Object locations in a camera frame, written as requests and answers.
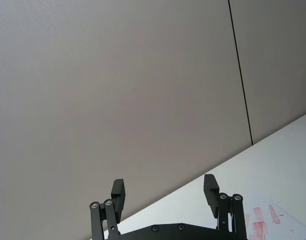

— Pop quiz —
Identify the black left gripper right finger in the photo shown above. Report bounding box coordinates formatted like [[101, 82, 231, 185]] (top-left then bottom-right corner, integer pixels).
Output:
[[203, 174, 247, 236]]

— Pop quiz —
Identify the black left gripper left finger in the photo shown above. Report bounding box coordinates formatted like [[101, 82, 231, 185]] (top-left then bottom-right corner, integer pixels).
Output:
[[89, 178, 127, 240]]

